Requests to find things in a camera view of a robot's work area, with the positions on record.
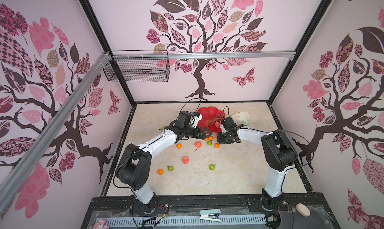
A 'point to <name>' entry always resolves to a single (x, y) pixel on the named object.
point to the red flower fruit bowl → (207, 113)
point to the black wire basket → (138, 66)
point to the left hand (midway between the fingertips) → (205, 134)
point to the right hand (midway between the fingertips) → (218, 138)
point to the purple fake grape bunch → (217, 118)
